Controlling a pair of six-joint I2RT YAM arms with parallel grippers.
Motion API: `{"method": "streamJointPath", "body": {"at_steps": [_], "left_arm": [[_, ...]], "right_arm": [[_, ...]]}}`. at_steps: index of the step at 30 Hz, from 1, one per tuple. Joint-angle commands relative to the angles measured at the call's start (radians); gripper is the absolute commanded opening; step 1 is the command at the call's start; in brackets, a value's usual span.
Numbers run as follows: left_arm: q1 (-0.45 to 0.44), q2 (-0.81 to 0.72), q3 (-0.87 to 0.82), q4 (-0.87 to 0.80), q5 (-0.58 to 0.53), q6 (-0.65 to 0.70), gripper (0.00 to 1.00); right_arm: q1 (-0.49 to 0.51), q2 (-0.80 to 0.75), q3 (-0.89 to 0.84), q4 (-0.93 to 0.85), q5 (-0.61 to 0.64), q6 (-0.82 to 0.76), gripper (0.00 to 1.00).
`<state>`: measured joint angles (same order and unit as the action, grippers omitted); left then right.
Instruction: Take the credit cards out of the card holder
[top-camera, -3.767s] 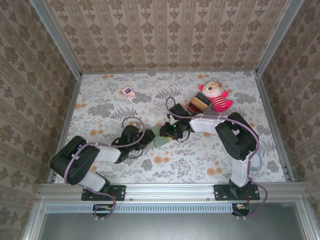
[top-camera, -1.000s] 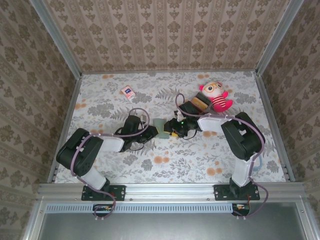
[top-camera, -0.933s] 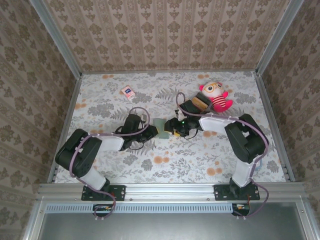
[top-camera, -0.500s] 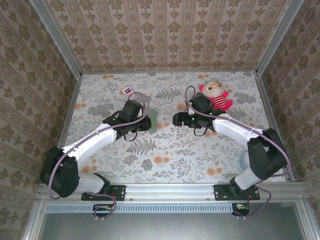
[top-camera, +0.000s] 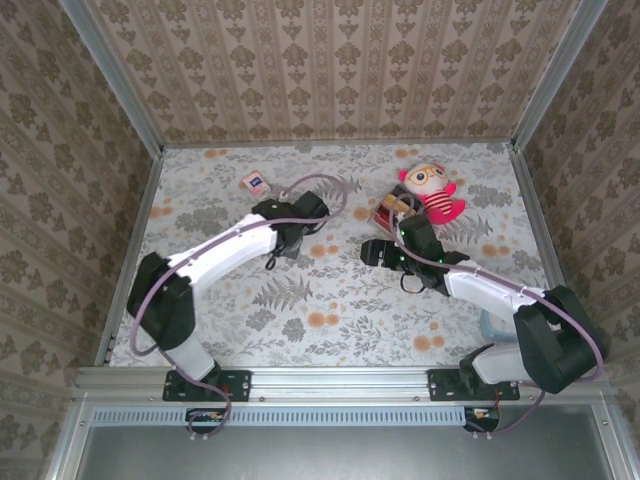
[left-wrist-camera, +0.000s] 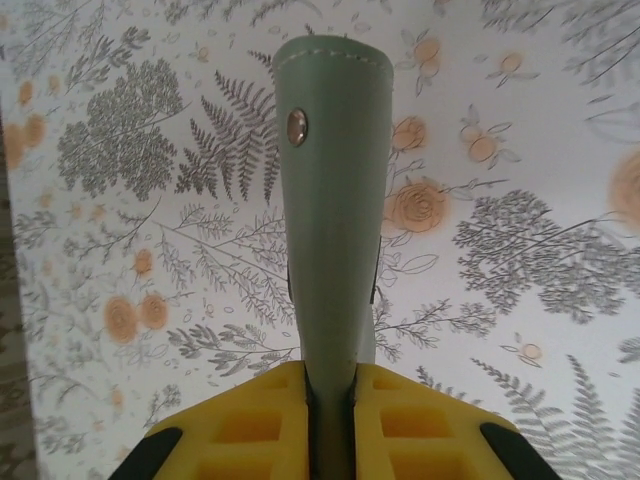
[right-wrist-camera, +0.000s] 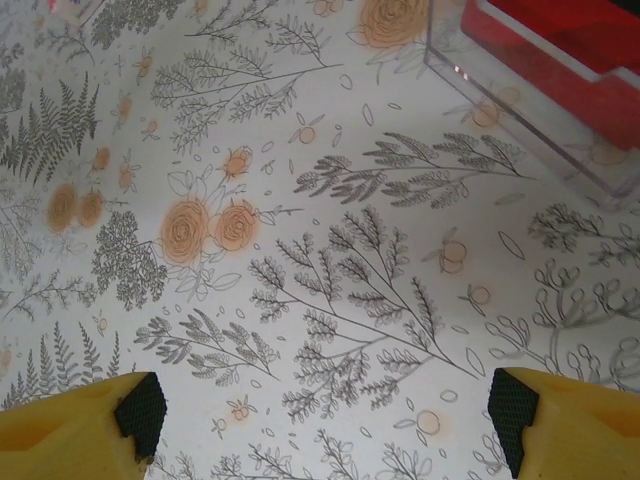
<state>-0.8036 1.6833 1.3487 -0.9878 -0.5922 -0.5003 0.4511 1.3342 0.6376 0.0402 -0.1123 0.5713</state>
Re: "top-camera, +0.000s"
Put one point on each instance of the pink striped plush toy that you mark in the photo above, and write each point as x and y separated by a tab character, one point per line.
435	200

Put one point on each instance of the small pink card pack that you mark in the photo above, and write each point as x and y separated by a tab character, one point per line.
256	184

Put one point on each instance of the aluminium side rail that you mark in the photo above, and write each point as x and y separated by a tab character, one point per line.
132	250
542	225

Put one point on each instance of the aluminium frame post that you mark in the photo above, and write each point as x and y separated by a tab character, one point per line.
115	75
555	75

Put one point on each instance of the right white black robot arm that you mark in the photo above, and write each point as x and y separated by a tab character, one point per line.
490	295

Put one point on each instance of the red card stack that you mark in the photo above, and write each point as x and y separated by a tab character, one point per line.
382	217

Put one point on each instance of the black controller board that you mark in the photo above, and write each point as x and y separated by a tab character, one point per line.
482	417
205	419

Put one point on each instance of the grey metal panel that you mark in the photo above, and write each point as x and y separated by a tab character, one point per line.
340	455

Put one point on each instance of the clear acrylic card organizer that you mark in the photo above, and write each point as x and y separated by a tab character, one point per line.
387	210

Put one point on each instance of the floral table cover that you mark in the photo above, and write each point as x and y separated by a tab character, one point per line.
350	325

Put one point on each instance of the dark card stack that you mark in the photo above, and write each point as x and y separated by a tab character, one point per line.
404	191

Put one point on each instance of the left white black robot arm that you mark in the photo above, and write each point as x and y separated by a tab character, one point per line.
225	250

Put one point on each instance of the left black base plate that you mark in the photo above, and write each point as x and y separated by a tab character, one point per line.
240	385

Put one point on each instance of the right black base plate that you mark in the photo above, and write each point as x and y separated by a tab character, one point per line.
440	385

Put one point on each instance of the aluminium front rail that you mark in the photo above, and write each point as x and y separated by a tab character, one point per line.
340	382

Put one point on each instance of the aluminium back rail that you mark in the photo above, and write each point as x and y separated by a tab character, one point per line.
340	144

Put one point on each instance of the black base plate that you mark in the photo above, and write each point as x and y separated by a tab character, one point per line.
240	385
440	385

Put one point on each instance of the tan card stack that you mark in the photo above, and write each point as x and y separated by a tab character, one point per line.
390	202

